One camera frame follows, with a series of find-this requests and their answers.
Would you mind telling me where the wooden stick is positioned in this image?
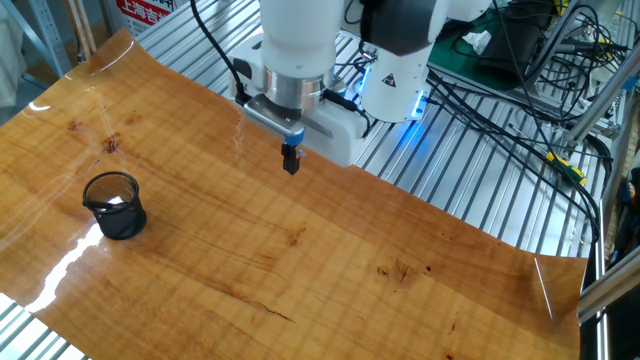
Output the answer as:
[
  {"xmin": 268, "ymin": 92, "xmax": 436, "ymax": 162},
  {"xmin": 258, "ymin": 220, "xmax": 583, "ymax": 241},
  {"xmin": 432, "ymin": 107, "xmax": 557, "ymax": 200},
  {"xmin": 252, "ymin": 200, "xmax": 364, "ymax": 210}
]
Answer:
[
  {"xmin": 62, "ymin": 0, "xmax": 92, "ymax": 62},
  {"xmin": 74, "ymin": 0, "xmax": 99, "ymax": 55}
]

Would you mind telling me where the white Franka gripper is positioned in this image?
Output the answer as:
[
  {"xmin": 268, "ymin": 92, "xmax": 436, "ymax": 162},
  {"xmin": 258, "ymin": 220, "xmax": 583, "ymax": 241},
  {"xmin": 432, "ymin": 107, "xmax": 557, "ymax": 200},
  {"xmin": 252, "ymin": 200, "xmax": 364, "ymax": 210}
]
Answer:
[{"xmin": 227, "ymin": 32, "xmax": 371, "ymax": 177}]

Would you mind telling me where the black mesh pen holder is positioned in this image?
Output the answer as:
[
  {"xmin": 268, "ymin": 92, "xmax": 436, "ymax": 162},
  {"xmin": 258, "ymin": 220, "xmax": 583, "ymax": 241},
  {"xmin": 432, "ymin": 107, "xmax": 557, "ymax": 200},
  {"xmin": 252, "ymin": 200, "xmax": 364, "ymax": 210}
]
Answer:
[{"xmin": 82, "ymin": 170, "xmax": 148, "ymax": 241}]

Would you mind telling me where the black pouch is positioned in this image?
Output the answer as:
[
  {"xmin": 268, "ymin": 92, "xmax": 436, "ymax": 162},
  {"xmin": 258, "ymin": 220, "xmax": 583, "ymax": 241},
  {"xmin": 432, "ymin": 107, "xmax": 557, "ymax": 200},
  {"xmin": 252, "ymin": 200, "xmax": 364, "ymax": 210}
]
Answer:
[{"xmin": 473, "ymin": 12, "xmax": 546, "ymax": 86}]

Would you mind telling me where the wood-grain table mat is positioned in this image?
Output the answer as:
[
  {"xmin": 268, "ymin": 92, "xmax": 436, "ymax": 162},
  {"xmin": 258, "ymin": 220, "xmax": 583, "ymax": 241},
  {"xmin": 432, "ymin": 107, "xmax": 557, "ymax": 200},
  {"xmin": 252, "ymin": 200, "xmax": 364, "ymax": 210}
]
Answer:
[{"xmin": 0, "ymin": 27, "xmax": 589, "ymax": 360}]

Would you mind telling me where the aluminium profile bar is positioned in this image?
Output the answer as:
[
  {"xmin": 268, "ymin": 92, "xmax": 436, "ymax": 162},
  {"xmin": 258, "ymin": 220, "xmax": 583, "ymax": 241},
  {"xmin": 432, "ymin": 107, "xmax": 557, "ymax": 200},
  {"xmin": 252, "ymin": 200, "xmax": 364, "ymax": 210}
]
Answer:
[
  {"xmin": 562, "ymin": 52, "xmax": 640, "ymax": 149},
  {"xmin": 577, "ymin": 252, "xmax": 640, "ymax": 325}
]

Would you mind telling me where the yellow green screwdriver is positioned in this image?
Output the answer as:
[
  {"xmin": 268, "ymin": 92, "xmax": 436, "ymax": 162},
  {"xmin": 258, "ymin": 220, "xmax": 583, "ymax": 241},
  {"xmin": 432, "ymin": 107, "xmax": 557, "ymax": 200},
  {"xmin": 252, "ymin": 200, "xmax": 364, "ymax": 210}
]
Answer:
[{"xmin": 508, "ymin": 122, "xmax": 588, "ymax": 187}]

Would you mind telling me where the white crumpled tissue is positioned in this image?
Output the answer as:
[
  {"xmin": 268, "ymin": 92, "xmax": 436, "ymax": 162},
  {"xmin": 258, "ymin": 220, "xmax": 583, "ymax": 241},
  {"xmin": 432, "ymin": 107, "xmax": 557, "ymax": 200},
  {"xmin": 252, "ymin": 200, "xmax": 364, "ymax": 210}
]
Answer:
[{"xmin": 460, "ymin": 29, "xmax": 494, "ymax": 56}]

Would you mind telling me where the red and white sign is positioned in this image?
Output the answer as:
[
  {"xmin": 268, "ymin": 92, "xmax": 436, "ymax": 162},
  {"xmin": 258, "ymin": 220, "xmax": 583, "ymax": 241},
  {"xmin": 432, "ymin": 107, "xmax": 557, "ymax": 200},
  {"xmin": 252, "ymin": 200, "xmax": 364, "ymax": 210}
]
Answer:
[{"xmin": 115, "ymin": 0, "xmax": 177, "ymax": 37}]

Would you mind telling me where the silver wrist-mounted camera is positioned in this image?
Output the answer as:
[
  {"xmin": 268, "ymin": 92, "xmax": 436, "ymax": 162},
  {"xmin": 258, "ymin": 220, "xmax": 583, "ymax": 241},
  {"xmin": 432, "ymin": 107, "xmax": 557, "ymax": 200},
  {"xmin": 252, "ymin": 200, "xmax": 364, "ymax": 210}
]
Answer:
[{"xmin": 242, "ymin": 93, "xmax": 307, "ymax": 148}]

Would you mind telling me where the grey perforated metal shelf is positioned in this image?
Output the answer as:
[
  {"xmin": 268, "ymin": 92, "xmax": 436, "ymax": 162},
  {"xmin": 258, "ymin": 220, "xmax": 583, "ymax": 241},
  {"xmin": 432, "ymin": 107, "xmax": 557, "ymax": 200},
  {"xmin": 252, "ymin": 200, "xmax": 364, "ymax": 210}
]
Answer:
[{"xmin": 0, "ymin": 0, "xmax": 74, "ymax": 79}]

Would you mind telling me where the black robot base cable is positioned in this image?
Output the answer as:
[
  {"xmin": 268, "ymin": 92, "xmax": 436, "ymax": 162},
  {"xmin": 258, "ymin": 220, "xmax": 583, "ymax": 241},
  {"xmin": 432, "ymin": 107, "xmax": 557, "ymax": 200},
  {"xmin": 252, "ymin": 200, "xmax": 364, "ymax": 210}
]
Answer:
[{"xmin": 424, "ymin": 67, "xmax": 601, "ymax": 241}]

